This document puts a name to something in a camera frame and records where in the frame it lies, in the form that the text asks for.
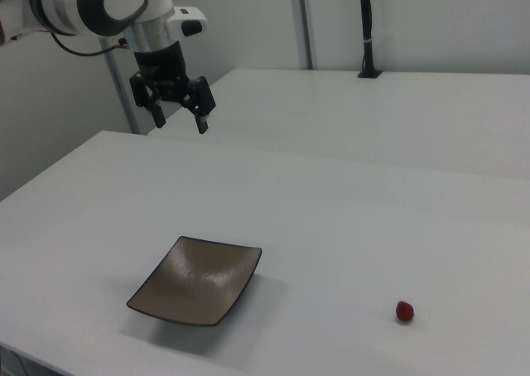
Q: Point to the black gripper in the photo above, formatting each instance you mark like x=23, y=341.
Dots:
x=159, y=63

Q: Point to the red strawberry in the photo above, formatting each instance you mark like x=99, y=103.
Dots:
x=404, y=311

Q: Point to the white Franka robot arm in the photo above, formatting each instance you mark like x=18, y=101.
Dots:
x=83, y=3

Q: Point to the square brown ceramic plate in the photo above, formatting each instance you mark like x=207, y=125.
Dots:
x=194, y=285

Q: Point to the grey partition post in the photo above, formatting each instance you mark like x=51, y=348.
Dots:
x=124, y=94
x=305, y=24

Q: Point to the black camera pole with base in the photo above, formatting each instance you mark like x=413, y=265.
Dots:
x=367, y=28

